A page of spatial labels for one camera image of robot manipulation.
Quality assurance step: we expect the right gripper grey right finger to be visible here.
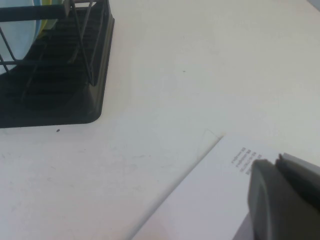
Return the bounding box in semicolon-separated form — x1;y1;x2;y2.
274;152;320;208

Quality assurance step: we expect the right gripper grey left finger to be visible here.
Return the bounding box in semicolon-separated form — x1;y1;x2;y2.
246;159;320;240

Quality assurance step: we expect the white plate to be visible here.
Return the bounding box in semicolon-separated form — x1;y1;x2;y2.
0;0;41;76

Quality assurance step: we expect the yellow plate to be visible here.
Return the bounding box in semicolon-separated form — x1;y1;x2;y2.
40;0;59;32

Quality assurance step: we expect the white printed paper sheet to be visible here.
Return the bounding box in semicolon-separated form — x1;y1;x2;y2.
131;133;320;240

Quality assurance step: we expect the black wire dish rack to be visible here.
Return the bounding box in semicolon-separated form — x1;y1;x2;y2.
0;0;101;87

